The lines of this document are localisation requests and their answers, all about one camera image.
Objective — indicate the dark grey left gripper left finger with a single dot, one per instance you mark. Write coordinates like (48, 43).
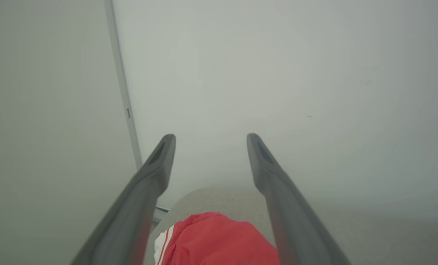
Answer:
(130, 221)

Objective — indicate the grey wall trim strip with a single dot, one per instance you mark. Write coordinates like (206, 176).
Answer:
(121, 73)

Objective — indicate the red and white garment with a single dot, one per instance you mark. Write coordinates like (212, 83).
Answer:
(211, 239)

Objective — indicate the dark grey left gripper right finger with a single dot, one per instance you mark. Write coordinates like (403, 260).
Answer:
(292, 221)

